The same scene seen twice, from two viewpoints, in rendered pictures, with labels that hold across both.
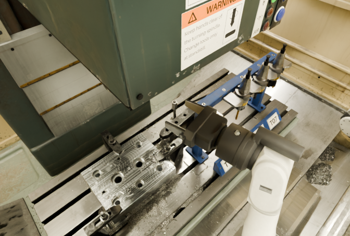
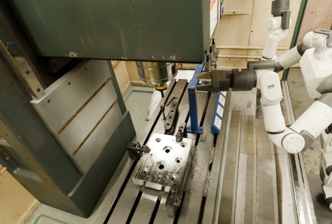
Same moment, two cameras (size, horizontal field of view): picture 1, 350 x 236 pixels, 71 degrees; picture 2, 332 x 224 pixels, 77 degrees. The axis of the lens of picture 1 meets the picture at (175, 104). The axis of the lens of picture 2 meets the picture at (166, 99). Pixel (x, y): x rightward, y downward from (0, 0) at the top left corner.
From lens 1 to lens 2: 44 cm
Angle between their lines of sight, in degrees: 21
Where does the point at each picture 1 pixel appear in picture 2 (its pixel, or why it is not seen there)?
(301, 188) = (259, 123)
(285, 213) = (262, 140)
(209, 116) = (217, 72)
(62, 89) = (82, 127)
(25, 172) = not seen: outside the picture
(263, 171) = (265, 77)
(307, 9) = not seen: hidden behind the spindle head
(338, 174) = not seen: hidden behind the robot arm
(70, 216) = (141, 214)
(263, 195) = (270, 90)
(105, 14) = (198, 2)
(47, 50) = (69, 96)
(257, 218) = (271, 110)
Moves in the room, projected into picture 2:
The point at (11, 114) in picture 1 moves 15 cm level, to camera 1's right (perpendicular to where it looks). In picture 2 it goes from (50, 164) to (83, 149)
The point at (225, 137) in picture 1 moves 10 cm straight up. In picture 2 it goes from (235, 74) to (238, 49)
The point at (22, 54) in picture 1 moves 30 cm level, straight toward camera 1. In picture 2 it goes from (55, 104) to (112, 116)
